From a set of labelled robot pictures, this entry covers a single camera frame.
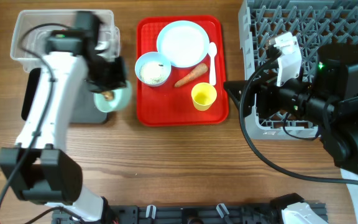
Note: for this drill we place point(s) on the clear plastic bin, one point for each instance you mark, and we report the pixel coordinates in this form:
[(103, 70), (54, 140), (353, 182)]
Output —
[(109, 36)]

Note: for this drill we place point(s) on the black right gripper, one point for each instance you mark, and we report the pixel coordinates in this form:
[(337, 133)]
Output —
[(266, 93)]

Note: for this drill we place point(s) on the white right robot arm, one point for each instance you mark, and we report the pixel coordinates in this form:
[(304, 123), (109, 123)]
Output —
[(330, 102)]

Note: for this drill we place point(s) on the black waste tray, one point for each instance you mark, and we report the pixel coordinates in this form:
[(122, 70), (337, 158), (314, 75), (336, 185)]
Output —
[(84, 111)]

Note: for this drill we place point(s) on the grey dishwasher rack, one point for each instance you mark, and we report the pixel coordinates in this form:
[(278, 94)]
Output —
[(314, 23)]

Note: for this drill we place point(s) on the light blue bowl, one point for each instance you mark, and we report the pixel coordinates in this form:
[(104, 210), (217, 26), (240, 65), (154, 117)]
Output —
[(152, 56)]

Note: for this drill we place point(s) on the orange carrot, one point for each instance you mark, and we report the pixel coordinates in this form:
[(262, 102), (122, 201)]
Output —
[(198, 71)]

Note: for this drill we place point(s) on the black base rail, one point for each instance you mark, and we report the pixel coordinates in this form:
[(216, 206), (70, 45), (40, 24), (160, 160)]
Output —
[(221, 213)]

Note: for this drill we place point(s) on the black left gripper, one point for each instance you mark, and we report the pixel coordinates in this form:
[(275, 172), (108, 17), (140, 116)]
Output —
[(119, 81)]

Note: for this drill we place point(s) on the large light blue plate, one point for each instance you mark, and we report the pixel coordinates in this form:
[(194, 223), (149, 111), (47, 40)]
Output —
[(183, 43)]

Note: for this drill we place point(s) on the red plastic tray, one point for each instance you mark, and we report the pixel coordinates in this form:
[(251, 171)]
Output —
[(166, 105)]

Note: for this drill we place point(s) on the brown food scrap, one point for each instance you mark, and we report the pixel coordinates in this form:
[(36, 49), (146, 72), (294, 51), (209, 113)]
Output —
[(108, 95)]

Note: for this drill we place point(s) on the white rice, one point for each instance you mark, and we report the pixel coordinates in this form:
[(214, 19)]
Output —
[(153, 73)]

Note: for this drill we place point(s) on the mint green bowl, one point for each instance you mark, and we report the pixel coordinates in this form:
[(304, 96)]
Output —
[(120, 99)]

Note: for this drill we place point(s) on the yellow plastic cup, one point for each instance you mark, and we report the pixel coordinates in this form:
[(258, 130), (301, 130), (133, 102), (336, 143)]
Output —
[(203, 96)]

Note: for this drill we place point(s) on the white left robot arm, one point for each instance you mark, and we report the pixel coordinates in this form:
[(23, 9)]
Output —
[(73, 61)]

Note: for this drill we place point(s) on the white plastic spoon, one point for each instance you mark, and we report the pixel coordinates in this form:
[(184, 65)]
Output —
[(212, 52)]

